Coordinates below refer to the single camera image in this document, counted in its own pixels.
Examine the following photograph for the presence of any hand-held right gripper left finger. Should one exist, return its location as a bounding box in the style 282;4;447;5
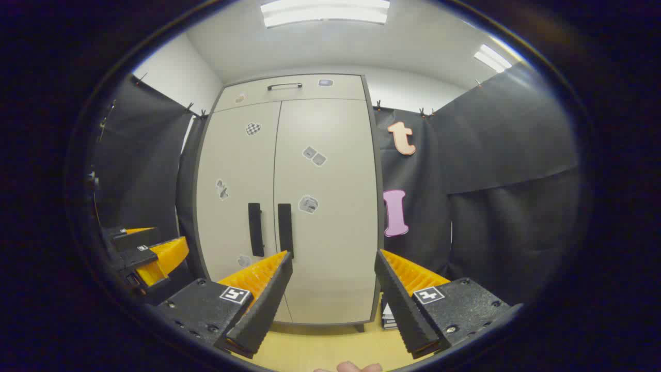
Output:
155;251;294;360

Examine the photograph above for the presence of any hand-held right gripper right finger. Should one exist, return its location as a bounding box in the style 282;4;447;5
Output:
374;249;523;360

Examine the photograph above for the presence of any black door handle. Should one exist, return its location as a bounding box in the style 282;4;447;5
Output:
278;203;294;259
248;203;265;257

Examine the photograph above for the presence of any beige cabinet door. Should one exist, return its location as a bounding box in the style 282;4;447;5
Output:
274;98;383;326
196;101;294;323

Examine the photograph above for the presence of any beige double-door shoe cabinet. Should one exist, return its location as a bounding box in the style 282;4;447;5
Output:
192;74;385;332

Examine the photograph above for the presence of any stack of white booklets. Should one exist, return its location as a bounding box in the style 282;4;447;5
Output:
381;302;399;330

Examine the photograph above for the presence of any small ceiling light panel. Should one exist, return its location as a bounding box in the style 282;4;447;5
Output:
474;44;513;73

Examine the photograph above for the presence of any large ceiling light panel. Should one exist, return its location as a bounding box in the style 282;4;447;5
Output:
260;0;390;28

